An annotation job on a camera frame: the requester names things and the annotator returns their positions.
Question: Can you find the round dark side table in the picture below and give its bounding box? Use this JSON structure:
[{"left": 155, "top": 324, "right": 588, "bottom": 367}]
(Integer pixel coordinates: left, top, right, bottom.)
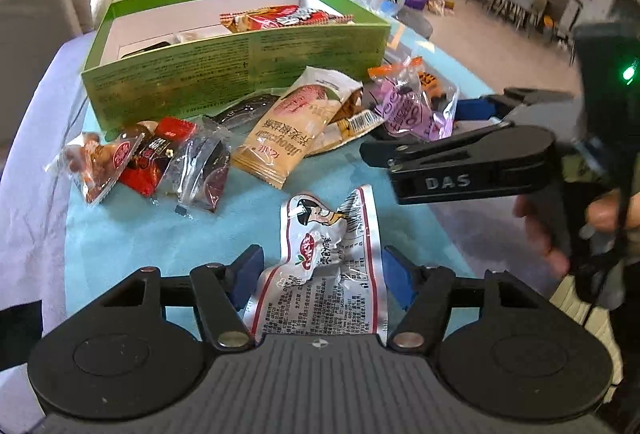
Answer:
[{"left": 395, "top": 6, "right": 433, "bottom": 40}]

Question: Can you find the lilac cloth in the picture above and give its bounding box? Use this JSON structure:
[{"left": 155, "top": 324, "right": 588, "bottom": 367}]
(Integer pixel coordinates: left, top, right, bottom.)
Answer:
[{"left": 0, "top": 31, "right": 96, "bottom": 355}]

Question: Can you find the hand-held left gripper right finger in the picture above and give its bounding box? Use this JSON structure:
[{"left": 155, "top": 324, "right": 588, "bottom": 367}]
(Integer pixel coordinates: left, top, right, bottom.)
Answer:
[{"left": 381, "top": 246, "right": 548, "bottom": 351}]

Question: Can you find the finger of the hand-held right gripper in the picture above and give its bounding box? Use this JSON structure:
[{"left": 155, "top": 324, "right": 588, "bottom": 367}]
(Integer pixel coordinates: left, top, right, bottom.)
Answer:
[
  {"left": 359, "top": 124, "right": 557, "bottom": 206},
  {"left": 456, "top": 86, "right": 583, "bottom": 125}
]

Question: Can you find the purple snack packet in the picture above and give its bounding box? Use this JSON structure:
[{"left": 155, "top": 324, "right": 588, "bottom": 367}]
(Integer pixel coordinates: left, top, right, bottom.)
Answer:
[{"left": 372, "top": 74, "right": 456, "bottom": 140}]

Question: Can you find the person's right hand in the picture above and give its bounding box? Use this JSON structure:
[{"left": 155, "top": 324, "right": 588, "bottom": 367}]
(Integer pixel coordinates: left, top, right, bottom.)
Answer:
[{"left": 514, "top": 189, "right": 627, "bottom": 277}]

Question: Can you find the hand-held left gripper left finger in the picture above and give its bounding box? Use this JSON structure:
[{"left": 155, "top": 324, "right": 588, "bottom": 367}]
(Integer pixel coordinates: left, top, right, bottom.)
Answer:
[{"left": 100, "top": 245, "right": 265, "bottom": 351}]

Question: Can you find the clear packet dark snack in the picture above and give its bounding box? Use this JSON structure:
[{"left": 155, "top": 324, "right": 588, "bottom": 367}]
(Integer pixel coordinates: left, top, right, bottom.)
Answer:
[{"left": 160, "top": 116, "right": 233, "bottom": 215}]

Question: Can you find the red checkered snack packet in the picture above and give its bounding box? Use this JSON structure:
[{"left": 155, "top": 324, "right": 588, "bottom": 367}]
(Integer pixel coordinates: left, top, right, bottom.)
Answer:
[{"left": 247, "top": 5, "right": 346, "bottom": 32}]

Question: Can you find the clear packet brown snack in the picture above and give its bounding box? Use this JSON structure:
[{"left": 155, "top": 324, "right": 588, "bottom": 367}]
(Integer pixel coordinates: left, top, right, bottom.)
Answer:
[{"left": 46, "top": 131, "right": 146, "bottom": 206}]

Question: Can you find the white silver snack packet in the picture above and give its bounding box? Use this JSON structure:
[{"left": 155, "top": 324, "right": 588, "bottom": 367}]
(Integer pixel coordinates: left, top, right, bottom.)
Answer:
[{"left": 247, "top": 184, "right": 391, "bottom": 347}]

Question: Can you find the cream long snack packet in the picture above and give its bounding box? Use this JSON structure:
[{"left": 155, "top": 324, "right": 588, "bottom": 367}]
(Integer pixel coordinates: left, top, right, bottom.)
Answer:
[{"left": 172, "top": 30, "right": 221, "bottom": 44}]

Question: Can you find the beige pink snack packet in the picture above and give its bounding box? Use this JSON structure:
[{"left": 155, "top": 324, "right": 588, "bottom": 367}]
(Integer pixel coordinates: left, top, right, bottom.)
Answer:
[{"left": 231, "top": 66, "right": 364, "bottom": 190}]

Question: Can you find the yellow brown snack packet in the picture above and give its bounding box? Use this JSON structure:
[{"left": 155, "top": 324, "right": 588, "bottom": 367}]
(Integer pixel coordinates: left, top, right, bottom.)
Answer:
[{"left": 305, "top": 89, "right": 386, "bottom": 157}]

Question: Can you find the green cardboard box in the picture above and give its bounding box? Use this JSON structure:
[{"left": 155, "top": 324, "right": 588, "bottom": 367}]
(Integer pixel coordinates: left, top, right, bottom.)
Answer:
[{"left": 81, "top": 0, "right": 392, "bottom": 134}]

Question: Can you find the orange-edged clear snack packet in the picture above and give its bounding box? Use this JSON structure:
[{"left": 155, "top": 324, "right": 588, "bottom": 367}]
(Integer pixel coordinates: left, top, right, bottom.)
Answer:
[{"left": 367, "top": 56, "right": 460, "bottom": 115}]

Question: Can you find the red black small packet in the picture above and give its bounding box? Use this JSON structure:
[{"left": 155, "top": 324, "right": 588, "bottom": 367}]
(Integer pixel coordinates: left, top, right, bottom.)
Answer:
[{"left": 119, "top": 116, "right": 197, "bottom": 197}]

